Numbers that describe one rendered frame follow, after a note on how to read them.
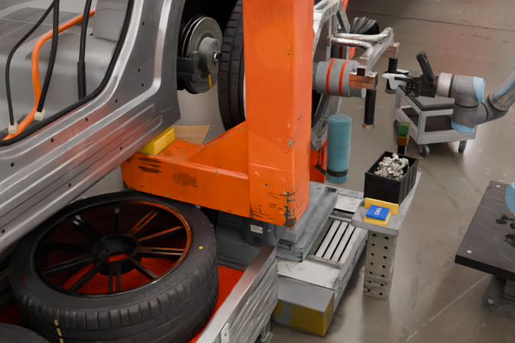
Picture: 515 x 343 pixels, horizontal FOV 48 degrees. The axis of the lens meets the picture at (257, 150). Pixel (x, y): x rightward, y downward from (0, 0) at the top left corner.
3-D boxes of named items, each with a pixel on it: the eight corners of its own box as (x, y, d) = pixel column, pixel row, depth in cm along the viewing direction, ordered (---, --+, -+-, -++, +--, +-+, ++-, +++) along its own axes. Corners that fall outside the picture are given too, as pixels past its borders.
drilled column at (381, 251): (369, 278, 245) (375, 195, 225) (391, 284, 241) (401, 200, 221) (362, 293, 237) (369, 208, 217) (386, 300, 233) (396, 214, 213)
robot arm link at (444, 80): (450, 79, 214) (454, 70, 222) (436, 76, 216) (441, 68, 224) (447, 101, 219) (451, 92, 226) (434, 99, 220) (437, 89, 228)
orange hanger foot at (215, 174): (147, 167, 228) (136, 86, 212) (269, 194, 209) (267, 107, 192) (122, 187, 215) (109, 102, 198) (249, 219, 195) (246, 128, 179)
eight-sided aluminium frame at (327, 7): (332, 110, 258) (337, -13, 232) (346, 112, 255) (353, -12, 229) (287, 167, 214) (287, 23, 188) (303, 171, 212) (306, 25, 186)
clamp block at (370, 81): (352, 81, 202) (352, 66, 199) (377, 85, 198) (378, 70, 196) (348, 86, 198) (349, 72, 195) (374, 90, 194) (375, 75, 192)
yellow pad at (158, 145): (145, 133, 219) (143, 122, 216) (176, 139, 213) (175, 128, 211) (123, 149, 208) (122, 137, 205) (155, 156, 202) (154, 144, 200)
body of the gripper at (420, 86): (402, 95, 226) (434, 99, 221) (405, 74, 222) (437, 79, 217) (407, 88, 232) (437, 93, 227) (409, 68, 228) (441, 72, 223)
